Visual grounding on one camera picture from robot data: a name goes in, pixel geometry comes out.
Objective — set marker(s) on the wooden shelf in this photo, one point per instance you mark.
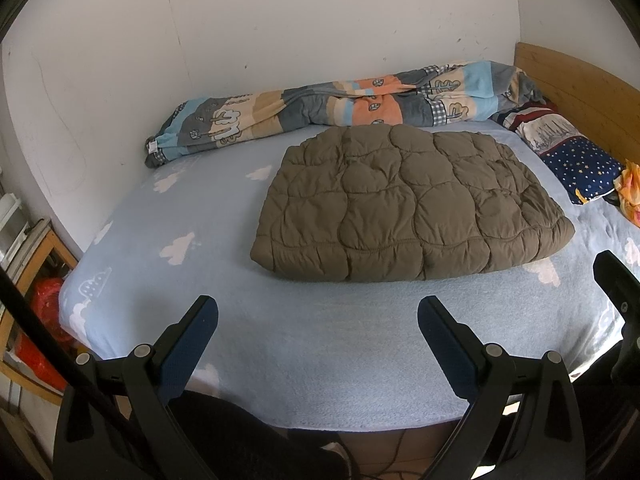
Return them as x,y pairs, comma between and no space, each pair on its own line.
47,250

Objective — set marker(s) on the star print pillow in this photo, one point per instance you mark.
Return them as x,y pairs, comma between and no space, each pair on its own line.
575,160

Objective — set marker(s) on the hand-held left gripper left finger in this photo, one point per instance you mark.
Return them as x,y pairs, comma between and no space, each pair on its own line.
187,350

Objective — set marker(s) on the olive puffer jacket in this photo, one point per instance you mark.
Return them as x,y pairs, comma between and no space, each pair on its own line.
400,205

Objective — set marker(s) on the red plastic bag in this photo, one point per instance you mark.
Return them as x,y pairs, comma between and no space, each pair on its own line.
45,310

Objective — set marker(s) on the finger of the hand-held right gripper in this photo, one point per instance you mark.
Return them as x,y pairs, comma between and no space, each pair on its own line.
622,285

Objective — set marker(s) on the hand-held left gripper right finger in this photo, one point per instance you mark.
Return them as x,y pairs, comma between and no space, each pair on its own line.
450,350

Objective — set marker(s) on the patchwork patterned quilt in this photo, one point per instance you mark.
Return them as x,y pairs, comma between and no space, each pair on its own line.
325,105

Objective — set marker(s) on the bed with light blue sheet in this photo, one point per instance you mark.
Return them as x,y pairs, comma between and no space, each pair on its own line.
300,335

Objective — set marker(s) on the person's dark trouser leg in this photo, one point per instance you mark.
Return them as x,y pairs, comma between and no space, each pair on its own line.
250,440

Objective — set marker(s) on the wooden headboard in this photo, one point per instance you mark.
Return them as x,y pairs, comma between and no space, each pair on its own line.
575,85

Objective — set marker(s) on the orange cloth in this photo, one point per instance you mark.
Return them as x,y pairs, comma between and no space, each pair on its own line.
631,190

